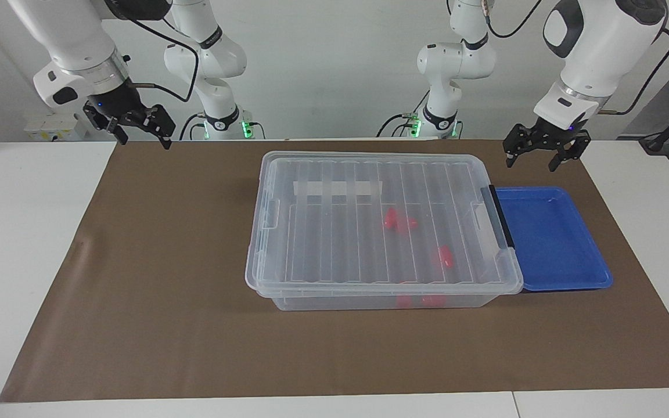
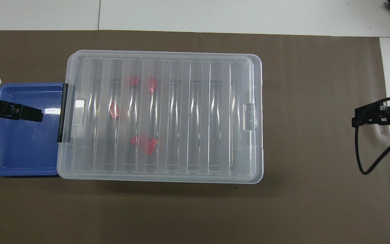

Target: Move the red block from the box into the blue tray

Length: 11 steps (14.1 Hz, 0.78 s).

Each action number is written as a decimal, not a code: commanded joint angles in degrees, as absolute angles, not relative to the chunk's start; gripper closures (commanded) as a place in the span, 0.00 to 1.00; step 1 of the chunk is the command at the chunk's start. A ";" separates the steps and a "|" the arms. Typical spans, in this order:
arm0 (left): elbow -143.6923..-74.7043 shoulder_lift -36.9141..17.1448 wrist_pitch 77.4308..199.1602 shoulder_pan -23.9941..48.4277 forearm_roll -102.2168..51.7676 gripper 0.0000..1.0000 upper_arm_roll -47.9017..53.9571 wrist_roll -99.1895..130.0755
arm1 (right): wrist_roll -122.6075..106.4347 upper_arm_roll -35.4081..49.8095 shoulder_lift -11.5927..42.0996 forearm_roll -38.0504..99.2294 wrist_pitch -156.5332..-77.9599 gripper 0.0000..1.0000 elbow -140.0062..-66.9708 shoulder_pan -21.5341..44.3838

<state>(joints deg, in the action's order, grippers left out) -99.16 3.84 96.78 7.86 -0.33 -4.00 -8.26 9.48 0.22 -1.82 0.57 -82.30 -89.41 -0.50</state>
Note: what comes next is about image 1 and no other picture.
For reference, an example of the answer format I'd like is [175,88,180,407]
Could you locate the blue plastic tray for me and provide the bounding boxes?
[494,186,614,293]

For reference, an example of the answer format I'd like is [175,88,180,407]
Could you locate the white power strip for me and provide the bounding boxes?
[24,113,88,142]

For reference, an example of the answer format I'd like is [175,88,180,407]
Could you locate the clear plastic ribbed lid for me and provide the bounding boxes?
[245,151,524,294]

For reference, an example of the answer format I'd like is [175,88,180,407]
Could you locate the black base cable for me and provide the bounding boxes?
[179,112,206,141]
[376,107,431,138]

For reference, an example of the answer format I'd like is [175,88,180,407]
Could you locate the grey black box latch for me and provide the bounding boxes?
[481,185,515,251]

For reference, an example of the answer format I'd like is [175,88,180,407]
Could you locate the black right base cable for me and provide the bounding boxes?
[179,112,206,141]

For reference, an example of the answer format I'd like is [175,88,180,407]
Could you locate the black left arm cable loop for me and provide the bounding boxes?
[483,0,544,39]

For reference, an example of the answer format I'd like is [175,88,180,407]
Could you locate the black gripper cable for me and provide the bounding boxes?
[102,10,202,105]
[599,29,669,116]

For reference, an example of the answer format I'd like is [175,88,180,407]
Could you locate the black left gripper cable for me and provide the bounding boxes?
[599,29,669,116]

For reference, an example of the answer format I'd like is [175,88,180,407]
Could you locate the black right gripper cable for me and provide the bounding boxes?
[102,10,202,105]

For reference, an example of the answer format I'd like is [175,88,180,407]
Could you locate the clear plastic storage box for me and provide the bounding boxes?
[256,152,521,312]

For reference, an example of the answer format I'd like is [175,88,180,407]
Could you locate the brown table mat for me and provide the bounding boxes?
[0,139,669,403]

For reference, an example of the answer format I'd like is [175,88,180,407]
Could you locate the black left base cable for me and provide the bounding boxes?
[376,107,431,138]

